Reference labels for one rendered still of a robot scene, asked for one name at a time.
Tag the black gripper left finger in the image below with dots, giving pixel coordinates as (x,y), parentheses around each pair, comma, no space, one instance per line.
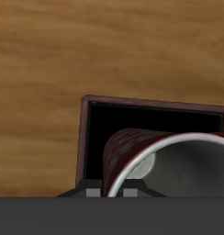
(86,186)

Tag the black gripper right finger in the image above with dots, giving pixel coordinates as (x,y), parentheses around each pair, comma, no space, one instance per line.
(136,186)

